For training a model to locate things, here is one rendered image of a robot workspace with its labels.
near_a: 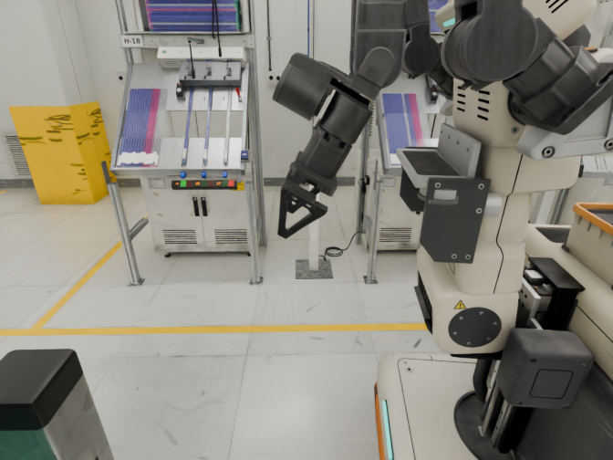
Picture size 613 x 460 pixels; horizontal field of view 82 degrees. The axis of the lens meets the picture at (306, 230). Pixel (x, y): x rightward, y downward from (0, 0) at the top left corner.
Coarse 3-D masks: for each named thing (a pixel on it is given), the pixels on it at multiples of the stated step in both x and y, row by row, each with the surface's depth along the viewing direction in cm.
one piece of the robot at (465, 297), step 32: (480, 96) 61; (512, 96) 51; (480, 128) 62; (512, 128) 54; (480, 160) 62; (512, 160) 61; (544, 160) 61; (576, 160) 60; (512, 192) 64; (512, 224) 67; (480, 256) 67; (512, 256) 66; (448, 288) 72; (480, 288) 69; (512, 288) 68; (448, 320) 73; (480, 320) 72; (512, 320) 71; (448, 352) 77; (480, 352) 76
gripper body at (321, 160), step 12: (324, 132) 47; (312, 144) 48; (324, 144) 47; (336, 144) 47; (348, 144) 48; (300, 156) 52; (312, 156) 48; (324, 156) 47; (336, 156) 48; (300, 168) 47; (312, 168) 48; (324, 168) 48; (336, 168) 49; (300, 180) 47; (312, 180) 47; (324, 180) 48; (336, 180) 51; (324, 192) 47
